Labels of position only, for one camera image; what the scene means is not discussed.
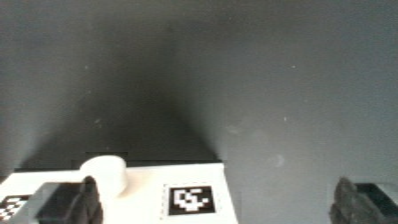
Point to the small white drawer with knob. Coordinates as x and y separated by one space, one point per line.
172 194

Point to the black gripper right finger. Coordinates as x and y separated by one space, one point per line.
365 203

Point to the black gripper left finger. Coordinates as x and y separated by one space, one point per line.
65 203

